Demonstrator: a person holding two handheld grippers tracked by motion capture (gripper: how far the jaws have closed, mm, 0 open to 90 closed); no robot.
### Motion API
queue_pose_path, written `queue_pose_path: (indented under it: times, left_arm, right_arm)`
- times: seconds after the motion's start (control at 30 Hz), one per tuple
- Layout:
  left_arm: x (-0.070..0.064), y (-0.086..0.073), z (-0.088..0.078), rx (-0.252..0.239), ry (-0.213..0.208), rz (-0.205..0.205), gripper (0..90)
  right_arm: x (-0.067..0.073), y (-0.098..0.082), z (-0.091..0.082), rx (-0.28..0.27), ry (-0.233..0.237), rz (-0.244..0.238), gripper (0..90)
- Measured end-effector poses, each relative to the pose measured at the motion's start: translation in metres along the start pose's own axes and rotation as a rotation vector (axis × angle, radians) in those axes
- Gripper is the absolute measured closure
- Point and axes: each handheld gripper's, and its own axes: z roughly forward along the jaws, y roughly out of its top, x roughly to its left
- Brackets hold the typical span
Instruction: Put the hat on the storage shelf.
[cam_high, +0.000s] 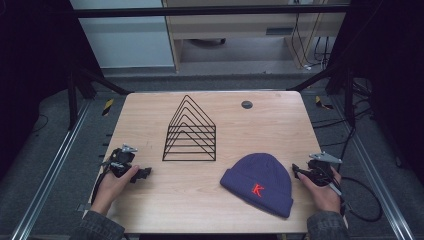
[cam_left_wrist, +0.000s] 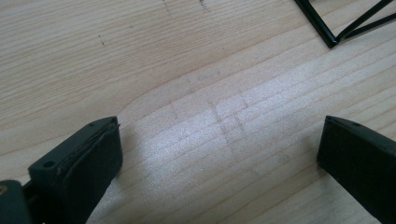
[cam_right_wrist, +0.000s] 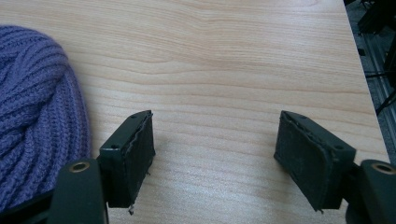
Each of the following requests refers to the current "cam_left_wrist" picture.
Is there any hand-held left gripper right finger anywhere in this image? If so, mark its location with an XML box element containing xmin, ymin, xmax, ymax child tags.
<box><xmin>317</xmin><ymin>115</ymin><xmax>396</xmax><ymax>224</ymax></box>

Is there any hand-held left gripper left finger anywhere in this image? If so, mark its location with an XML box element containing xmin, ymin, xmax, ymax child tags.
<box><xmin>27</xmin><ymin>116</ymin><xmax>123</xmax><ymax>224</ymax></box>

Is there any black metal wire rack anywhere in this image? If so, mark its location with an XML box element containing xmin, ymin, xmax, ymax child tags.
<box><xmin>293</xmin><ymin>0</ymin><xmax>396</xmax><ymax>49</ymax></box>

